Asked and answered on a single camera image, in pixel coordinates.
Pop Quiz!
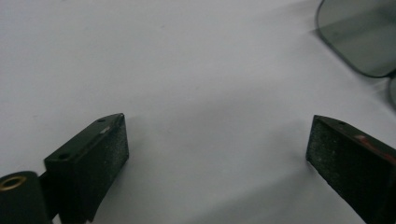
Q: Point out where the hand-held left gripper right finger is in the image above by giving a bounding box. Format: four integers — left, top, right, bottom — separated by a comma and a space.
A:
305, 115, 396, 224

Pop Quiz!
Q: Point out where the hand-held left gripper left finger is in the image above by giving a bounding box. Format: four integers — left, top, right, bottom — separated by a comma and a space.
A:
43, 112, 130, 224

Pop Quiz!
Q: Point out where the clear plastic compartment box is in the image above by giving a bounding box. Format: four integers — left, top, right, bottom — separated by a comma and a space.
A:
316, 0, 396, 110

